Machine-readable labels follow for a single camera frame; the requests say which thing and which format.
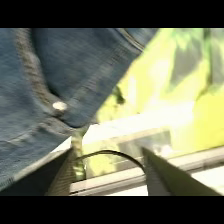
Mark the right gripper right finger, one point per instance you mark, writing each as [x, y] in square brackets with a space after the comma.
[170, 180]

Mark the dark blue jeans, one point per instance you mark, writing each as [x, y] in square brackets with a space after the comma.
[50, 73]

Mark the silver frame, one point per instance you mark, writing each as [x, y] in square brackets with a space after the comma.
[133, 180]

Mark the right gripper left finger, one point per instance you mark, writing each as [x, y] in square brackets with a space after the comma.
[50, 178]

